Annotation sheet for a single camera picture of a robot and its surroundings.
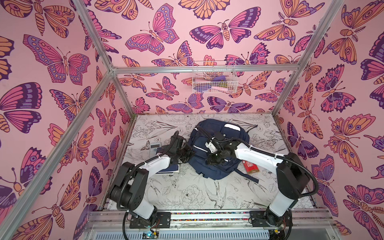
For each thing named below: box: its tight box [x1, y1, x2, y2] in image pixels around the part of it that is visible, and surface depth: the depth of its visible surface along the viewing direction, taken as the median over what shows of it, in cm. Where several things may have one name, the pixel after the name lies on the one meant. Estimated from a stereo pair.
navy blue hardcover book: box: [155, 164, 180, 174], surface depth 87 cm
